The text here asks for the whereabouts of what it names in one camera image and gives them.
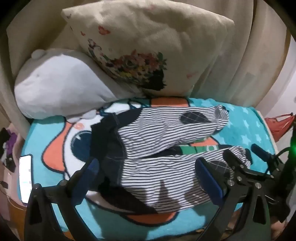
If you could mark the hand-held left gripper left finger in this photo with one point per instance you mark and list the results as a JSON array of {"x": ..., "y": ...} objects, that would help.
[{"x": 91, "y": 167}]

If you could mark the purple cloth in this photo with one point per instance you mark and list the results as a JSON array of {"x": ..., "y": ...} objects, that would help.
[{"x": 11, "y": 142}]

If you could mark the striped navy white pants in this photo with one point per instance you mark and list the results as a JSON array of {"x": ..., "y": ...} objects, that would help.
[{"x": 148, "y": 148}]

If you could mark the teal cartoon printed blanket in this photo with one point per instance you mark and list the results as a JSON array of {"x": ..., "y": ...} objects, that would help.
[{"x": 57, "y": 162}]

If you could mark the beige curtain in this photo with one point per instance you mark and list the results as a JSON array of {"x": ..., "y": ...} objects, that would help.
[{"x": 249, "y": 58}]

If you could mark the smartphone with lit screen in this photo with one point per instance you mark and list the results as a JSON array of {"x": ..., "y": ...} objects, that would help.
[{"x": 25, "y": 178}]

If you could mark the white plush pillow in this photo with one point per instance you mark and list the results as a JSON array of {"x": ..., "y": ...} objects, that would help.
[{"x": 57, "y": 85}]

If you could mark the cream floral print pillow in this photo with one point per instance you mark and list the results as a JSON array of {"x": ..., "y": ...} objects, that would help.
[{"x": 148, "y": 39}]

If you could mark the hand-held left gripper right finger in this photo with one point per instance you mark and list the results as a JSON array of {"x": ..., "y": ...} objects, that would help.
[{"x": 208, "y": 178}]

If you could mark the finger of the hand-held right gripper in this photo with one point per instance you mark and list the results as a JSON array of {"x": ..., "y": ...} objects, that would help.
[
  {"x": 238, "y": 163},
  {"x": 261, "y": 151}
]

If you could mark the red cloth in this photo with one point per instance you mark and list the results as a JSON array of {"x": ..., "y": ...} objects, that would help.
[{"x": 278, "y": 125}]

